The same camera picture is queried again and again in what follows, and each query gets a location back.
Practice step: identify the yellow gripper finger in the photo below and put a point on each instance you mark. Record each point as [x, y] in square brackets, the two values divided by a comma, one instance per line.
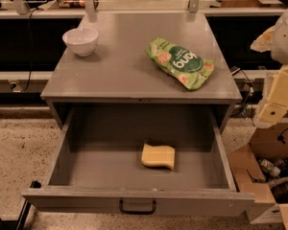
[274, 104]
[264, 42]

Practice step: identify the yellow sponge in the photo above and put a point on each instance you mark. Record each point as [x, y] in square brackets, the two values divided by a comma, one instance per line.
[158, 156]

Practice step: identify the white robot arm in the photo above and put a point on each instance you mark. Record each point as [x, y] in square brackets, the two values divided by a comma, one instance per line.
[279, 48]

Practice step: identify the open grey top drawer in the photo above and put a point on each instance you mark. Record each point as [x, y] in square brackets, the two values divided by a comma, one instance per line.
[98, 162]

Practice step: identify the green snack bag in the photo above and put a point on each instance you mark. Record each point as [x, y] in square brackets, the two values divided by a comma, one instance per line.
[190, 70]

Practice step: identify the brown cardboard box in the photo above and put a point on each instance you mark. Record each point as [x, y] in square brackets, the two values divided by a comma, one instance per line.
[268, 143]

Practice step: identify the grey metal cabinet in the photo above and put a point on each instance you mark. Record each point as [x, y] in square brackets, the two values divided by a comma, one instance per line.
[120, 70]

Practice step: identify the white ceramic bowl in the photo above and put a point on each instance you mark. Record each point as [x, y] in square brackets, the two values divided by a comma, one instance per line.
[81, 41]

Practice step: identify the black floor stand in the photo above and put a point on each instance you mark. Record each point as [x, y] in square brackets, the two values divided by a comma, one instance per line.
[19, 223]

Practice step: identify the black drawer handle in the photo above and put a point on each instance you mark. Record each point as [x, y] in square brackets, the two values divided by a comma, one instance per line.
[137, 207]

